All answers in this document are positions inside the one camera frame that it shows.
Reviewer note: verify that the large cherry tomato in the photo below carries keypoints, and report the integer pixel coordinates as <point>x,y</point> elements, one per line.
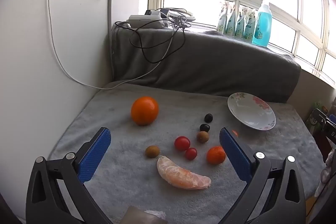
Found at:
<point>182,142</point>

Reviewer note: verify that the white tissue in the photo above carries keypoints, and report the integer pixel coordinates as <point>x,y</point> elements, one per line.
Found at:
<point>155,213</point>

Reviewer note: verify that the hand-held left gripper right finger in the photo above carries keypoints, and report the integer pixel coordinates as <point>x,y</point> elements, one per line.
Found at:
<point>236,155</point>

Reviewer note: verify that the white floral plate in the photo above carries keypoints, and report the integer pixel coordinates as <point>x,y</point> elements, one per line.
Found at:
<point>250,111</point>

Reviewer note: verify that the dark grey blanket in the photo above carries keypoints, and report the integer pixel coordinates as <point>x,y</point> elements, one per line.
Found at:
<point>210,64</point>

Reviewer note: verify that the light grey fleece mat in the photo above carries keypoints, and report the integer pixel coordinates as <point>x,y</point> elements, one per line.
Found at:
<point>126,174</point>

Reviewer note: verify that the peeled orange segment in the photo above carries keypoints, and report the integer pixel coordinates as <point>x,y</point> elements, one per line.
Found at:
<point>181,174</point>

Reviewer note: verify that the large orange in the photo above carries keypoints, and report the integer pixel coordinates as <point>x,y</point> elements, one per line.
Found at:
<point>145,111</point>

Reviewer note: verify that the white power strip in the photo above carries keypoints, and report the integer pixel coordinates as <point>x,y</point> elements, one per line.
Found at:
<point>144,19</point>

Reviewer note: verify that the blue detergent bottle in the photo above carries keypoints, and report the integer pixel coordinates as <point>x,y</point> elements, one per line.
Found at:
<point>262,27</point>

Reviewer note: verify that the green box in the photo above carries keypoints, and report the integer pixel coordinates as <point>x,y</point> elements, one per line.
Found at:
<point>316,109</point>

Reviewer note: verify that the small tangerine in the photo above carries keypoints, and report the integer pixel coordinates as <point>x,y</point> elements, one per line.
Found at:
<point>215,155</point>

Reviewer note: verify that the black box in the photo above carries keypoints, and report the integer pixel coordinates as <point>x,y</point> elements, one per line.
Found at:
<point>329,129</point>

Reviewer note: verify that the black grape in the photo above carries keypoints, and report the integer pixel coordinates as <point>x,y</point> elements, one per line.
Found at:
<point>208,117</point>
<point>204,127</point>

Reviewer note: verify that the white cloth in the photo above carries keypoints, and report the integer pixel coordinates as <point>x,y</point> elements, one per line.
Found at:
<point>325,174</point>

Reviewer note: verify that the white round device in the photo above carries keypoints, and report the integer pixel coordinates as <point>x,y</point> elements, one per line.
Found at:
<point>183,15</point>

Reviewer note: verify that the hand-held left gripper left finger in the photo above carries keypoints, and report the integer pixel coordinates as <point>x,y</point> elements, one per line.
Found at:
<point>95,153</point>

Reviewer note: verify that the small cherry tomato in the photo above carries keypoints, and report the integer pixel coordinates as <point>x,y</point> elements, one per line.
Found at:
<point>191,153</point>

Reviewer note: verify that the brown paper piece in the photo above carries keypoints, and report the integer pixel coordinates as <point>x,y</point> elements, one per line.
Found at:
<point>134,216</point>

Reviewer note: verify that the white cabinet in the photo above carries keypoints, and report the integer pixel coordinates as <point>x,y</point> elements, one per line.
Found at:
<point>39,56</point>

